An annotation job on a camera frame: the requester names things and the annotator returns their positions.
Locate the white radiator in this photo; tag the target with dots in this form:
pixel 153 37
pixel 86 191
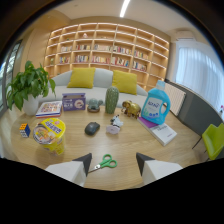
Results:
pixel 174 97

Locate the golden elephant figurine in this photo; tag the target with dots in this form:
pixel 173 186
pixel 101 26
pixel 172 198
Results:
pixel 131 108

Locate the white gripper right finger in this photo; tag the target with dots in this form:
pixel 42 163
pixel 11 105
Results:
pixel 156 169

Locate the purple book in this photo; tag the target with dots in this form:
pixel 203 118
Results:
pixel 146 122

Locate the green cactus shaped vase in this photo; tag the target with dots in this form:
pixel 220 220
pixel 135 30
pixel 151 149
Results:
pixel 112 99

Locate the colourful picture book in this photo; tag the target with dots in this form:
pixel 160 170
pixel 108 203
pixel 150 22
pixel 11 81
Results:
pixel 49 109

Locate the purple tissue box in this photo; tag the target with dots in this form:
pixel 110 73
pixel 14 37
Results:
pixel 73 101

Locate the white window curtain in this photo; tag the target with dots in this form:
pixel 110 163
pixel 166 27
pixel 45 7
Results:
pixel 199 71

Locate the yellow cushion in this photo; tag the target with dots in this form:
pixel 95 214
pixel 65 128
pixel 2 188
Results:
pixel 81 78
pixel 124 82

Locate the yellow instant noodle cup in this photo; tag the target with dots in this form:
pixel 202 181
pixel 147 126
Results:
pixel 50 134

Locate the long ceiling light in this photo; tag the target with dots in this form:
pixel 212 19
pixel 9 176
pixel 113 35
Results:
pixel 124 8

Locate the wooden bookshelf with books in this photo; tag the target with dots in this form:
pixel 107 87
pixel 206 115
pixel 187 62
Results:
pixel 106 50

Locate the lime green chair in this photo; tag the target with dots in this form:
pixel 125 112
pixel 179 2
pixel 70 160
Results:
pixel 214 140

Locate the white book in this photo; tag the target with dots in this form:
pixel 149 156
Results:
pixel 163 133

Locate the small white cow figurine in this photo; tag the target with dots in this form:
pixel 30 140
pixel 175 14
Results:
pixel 115 124

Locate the small green turtle figurine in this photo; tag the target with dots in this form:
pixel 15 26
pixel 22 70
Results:
pixel 94 105

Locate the light grey sofa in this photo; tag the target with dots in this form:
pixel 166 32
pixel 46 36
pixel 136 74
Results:
pixel 100 87

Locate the green plant in white pot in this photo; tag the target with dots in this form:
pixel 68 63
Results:
pixel 29 87

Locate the white air conditioner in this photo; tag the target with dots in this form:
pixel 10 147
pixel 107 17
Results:
pixel 184 34

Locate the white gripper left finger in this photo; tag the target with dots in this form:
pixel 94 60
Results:
pixel 71 169

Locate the blue laundry detergent bottle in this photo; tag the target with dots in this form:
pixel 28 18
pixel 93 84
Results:
pixel 156 106

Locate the dark grey computer mouse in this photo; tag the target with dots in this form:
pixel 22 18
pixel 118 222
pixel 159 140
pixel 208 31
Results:
pixel 92 128

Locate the small rubik's cube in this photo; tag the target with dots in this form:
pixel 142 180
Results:
pixel 24 130

